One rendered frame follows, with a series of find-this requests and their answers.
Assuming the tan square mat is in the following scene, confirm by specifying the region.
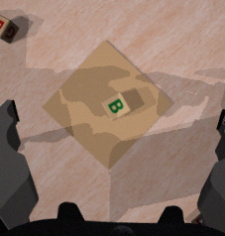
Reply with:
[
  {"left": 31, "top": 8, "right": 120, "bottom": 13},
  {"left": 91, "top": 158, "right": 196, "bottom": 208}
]
[{"left": 42, "top": 41, "right": 172, "bottom": 170}]

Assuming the wooden letter block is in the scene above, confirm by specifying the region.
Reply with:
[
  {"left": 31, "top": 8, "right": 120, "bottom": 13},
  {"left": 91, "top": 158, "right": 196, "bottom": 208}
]
[
  {"left": 191, "top": 214, "right": 202, "bottom": 225},
  {"left": 0, "top": 15, "right": 19, "bottom": 44},
  {"left": 102, "top": 91, "right": 131, "bottom": 121}
]

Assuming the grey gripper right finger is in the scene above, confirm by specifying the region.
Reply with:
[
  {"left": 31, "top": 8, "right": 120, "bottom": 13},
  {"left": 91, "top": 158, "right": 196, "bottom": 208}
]
[{"left": 197, "top": 109, "right": 225, "bottom": 233}]

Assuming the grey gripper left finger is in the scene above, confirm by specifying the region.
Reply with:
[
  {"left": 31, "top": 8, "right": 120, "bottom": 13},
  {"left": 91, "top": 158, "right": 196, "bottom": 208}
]
[{"left": 0, "top": 100, "right": 39, "bottom": 234}]

